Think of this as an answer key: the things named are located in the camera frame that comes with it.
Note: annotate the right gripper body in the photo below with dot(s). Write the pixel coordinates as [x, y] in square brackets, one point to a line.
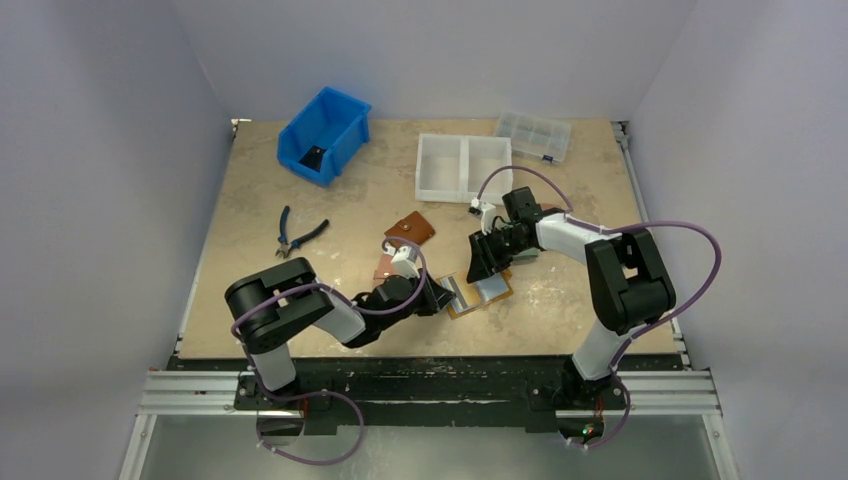
[488, 249]

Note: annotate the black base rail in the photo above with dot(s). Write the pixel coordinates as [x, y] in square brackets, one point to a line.
[530, 392]

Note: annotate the pink card holder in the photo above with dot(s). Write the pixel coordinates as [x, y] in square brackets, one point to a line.
[384, 270]

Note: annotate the salmon card holder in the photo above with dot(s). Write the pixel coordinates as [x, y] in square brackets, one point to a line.
[548, 206]

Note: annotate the brown leather card holder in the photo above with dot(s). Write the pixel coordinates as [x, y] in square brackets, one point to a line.
[413, 227]

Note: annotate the black card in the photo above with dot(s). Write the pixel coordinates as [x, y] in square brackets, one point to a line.
[313, 158]

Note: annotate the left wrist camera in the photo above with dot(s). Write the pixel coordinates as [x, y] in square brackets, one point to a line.
[403, 261]

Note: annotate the green card holder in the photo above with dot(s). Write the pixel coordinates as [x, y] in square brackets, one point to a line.
[527, 255]

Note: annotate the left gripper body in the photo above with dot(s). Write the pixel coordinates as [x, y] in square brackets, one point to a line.
[422, 306]

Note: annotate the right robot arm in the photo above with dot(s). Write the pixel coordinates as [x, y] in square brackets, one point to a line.
[629, 284]

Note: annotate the white two-compartment tray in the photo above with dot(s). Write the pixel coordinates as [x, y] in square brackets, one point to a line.
[456, 168]

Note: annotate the clear plastic organizer box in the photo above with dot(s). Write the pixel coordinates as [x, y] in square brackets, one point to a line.
[531, 136]

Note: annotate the orange card holder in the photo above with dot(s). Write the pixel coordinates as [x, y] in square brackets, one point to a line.
[477, 303]

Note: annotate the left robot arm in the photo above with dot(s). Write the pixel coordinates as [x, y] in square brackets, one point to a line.
[273, 306]

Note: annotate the blue plastic bin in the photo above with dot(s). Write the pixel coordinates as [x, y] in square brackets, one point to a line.
[332, 120]

